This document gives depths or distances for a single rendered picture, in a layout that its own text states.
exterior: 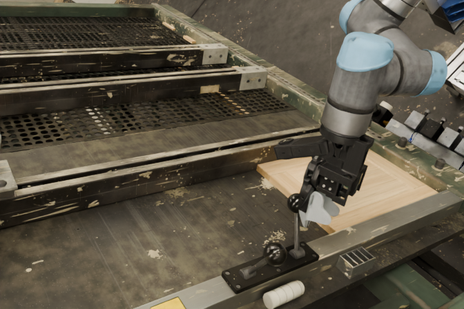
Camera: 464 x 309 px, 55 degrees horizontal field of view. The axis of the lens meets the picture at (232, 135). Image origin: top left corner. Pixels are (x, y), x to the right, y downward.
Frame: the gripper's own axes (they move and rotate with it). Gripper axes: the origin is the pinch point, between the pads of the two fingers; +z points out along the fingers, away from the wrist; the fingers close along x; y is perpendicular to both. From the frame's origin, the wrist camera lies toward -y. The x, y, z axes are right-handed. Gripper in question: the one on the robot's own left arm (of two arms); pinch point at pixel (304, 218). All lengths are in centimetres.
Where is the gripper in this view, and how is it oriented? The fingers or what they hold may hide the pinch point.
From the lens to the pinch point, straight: 86.1
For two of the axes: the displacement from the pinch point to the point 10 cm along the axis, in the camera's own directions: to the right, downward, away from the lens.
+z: -1.5, 8.8, 4.5
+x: 5.8, -2.9, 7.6
